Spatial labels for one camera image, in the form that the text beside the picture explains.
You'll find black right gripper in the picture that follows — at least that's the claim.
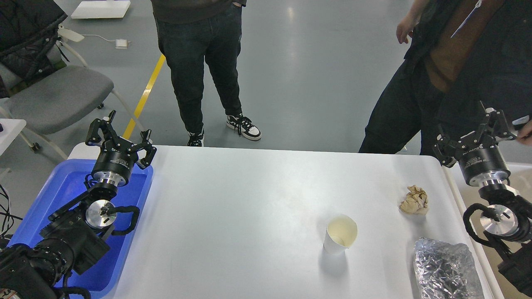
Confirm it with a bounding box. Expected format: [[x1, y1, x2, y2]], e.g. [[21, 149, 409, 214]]
[[433, 102, 516, 186]]

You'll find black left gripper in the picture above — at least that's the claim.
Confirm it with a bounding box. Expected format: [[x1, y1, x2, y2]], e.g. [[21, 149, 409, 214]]
[[85, 110, 157, 187]]

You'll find white paper cup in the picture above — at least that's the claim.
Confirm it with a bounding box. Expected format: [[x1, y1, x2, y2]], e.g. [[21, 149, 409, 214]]
[[323, 214, 358, 254]]

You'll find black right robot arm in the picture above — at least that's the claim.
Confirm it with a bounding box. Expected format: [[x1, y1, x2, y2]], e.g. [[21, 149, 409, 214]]
[[433, 108, 532, 297]]

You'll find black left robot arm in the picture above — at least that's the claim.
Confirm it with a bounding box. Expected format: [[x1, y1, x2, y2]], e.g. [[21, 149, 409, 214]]
[[1, 110, 157, 299]]

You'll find blue plastic tray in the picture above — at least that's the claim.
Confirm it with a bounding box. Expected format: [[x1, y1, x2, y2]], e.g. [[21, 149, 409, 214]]
[[8, 159, 153, 299]]

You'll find grey office chair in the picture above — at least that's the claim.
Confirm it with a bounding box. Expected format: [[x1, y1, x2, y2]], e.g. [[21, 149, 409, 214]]
[[1, 25, 145, 159]]

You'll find person in brown shirt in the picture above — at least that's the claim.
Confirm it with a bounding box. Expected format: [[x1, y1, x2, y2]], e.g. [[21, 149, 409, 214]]
[[359, 0, 531, 156]]

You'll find crumpled brown paper ball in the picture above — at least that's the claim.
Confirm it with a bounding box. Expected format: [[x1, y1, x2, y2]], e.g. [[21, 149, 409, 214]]
[[399, 185, 429, 215]]

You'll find small white side table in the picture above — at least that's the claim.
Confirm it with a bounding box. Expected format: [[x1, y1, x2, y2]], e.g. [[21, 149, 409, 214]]
[[0, 118, 27, 155]]

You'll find person in dark jeans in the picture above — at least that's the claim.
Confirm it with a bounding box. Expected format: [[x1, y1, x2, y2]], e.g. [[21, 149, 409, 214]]
[[151, 0, 262, 147]]

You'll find crumpled aluminium foil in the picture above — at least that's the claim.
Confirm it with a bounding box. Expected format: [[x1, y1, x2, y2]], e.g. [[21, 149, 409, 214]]
[[414, 238, 484, 299]]

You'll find white flat board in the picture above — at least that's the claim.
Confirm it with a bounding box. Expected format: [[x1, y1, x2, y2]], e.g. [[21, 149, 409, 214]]
[[71, 0, 131, 19]]

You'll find black jacket on chair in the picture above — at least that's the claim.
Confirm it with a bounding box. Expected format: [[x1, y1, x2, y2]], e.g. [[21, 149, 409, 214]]
[[0, 0, 68, 83]]

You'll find white power adapter with cable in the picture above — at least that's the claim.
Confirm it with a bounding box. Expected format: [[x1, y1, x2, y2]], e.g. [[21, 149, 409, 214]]
[[82, 34, 131, 49]]

